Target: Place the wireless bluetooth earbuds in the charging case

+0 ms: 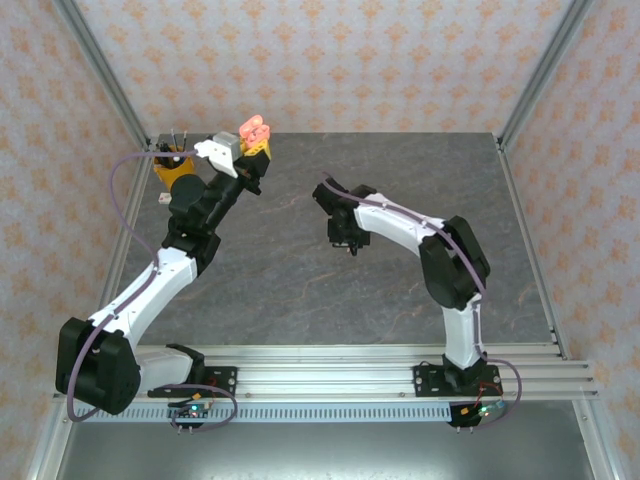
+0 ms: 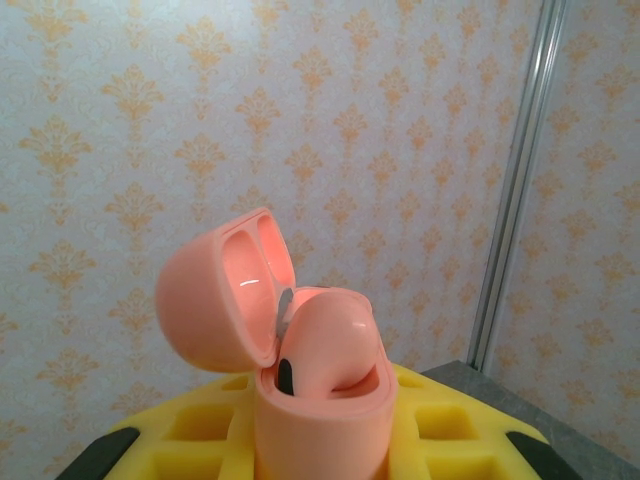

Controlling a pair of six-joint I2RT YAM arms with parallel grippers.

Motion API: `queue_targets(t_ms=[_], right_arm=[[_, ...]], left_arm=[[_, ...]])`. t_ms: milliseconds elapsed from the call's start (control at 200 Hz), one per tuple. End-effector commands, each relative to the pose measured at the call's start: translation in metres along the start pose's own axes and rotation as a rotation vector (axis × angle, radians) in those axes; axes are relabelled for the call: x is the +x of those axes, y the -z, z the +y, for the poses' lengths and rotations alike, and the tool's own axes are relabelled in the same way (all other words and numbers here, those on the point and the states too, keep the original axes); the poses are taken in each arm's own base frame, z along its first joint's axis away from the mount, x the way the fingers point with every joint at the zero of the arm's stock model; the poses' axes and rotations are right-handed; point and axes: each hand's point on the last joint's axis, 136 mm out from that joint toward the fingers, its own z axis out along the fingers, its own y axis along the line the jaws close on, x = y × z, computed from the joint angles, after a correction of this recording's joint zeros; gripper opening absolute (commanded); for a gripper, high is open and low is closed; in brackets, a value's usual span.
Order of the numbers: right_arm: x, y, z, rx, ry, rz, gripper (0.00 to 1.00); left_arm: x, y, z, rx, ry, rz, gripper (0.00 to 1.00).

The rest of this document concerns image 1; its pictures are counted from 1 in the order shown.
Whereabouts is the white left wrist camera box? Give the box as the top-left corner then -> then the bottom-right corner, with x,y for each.
193,130 -> 247,180

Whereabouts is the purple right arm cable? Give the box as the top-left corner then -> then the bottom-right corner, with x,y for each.
321,171 -> 524,432

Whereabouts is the grey slotted cable duct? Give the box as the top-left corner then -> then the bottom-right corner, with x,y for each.
122,403 -> 454,424

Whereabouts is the small green circuit board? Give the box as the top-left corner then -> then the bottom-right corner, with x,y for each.
462,399 -> 505,420
169,394 -> 214,420

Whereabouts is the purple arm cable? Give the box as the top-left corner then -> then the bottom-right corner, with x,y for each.
321,171 -> 524,432
65,149 -> 239,435

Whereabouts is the aluminium table edge rail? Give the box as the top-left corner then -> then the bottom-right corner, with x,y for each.
129,343 -> 570,362

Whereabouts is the aluminium side rail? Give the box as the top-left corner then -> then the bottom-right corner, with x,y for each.
24,147 -> 156,480
496,134 -> 621,480

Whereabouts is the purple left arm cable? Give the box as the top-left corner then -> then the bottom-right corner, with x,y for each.
65,149 -> 239,435

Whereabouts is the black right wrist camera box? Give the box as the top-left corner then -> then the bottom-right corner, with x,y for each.
312,180 -> 346,215

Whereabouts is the yellow metal pen bucket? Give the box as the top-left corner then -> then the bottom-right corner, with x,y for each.
152,151 -> 197,190

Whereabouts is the aluminium base beam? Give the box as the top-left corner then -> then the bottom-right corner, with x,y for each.
124,360 -> 600,401

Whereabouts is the aluminium frame post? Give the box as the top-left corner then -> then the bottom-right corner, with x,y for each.
496,0 -> 596,151
52,0 -> 154,154

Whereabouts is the pink earbud charging case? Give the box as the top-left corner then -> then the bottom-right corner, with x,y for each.
238,114 -> 272,150

